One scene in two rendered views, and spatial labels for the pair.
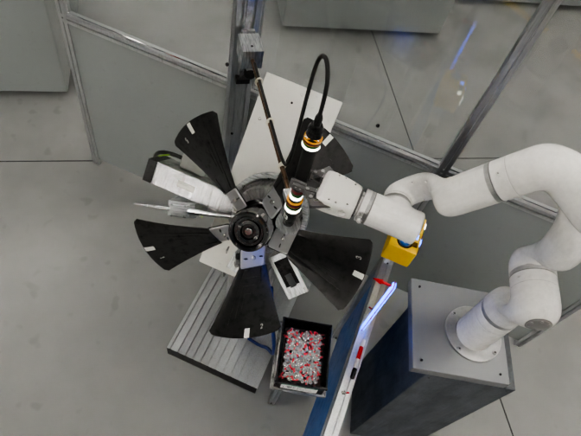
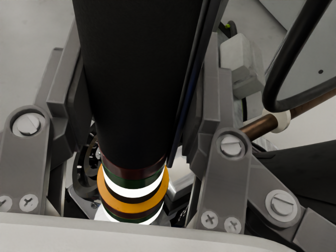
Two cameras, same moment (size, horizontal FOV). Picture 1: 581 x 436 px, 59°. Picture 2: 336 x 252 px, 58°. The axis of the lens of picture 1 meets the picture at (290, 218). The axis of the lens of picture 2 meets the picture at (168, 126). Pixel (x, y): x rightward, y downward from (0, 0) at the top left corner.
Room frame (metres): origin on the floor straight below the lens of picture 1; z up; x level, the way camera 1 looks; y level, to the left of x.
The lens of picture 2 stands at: (0.80, -0.07, 1.56)
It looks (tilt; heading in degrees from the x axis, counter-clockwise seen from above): 58 degrees down; 76
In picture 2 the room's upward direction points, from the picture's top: 12 degrees clockwise
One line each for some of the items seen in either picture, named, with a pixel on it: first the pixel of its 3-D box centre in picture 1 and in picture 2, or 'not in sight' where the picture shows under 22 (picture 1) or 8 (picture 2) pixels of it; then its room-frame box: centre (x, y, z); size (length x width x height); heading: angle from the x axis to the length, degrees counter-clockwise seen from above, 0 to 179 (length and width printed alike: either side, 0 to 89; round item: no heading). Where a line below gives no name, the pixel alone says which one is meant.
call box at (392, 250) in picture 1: (403, 239); not in sight; (1.05, -0.40, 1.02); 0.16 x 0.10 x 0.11; 172
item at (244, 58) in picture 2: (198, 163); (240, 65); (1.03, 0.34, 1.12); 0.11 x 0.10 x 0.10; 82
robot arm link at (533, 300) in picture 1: (522, 304); not in sight; (0.77, -0.68, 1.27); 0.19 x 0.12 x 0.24; 4
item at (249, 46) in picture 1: (249, 49); not in sight; (1.37, 0.29, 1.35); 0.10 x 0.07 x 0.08; 27
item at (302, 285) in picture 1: (291, 268); not in sight; (0.83, -0.05, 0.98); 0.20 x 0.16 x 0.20; 172
